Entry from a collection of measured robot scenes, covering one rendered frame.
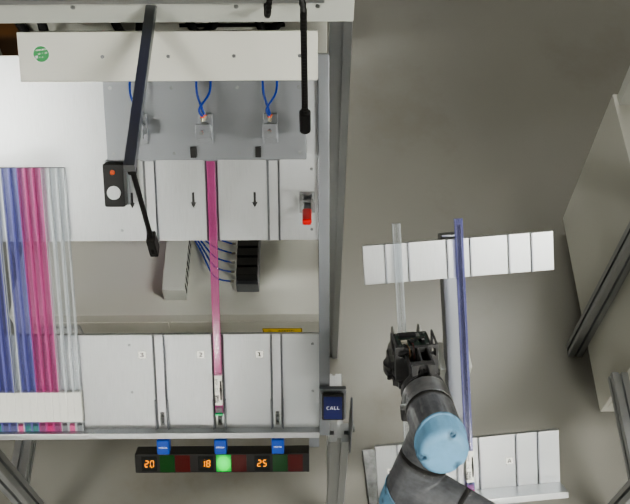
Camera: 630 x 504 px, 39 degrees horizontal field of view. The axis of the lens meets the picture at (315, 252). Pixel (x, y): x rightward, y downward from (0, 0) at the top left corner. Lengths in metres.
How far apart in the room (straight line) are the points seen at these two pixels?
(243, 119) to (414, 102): 1.72
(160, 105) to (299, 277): 0.64
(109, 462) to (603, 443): 1.35
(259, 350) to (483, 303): 1.19
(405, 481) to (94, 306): 0.94
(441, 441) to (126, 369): 0.69
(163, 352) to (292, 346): 0.24
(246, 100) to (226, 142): 0.08
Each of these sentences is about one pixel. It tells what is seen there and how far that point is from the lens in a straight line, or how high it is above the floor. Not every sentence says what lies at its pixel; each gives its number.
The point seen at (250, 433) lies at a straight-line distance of 1.73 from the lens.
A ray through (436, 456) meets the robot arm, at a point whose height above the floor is 1.13.
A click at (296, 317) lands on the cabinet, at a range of 1.98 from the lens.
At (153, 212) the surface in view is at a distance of 1.63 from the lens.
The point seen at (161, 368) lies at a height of 0.81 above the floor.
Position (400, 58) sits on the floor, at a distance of 3.34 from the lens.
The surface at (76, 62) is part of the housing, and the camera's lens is 1.54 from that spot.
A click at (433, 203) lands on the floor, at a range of 2.92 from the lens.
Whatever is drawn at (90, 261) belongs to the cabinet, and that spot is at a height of 0.62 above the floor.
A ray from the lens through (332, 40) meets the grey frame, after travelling 1.59.
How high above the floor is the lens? 2.34
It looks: 57 degrees down
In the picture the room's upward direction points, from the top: straight up
